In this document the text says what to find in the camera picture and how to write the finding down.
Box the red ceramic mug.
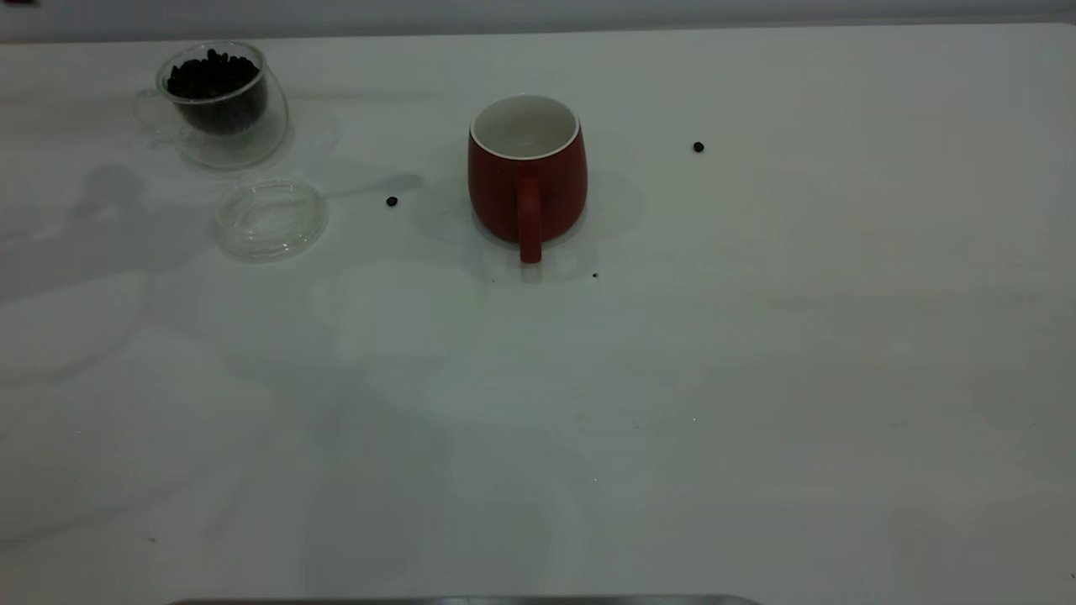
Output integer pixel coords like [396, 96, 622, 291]
[467, 93, 589, 266]

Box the clear glass saucer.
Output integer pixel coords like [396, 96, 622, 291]
[212, 178, 329, 262]

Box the clear glass cup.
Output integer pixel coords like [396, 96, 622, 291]
[134, 41, 289, 171]

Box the pile of coffee beans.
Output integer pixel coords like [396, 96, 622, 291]
[166, 49, 270, 135]

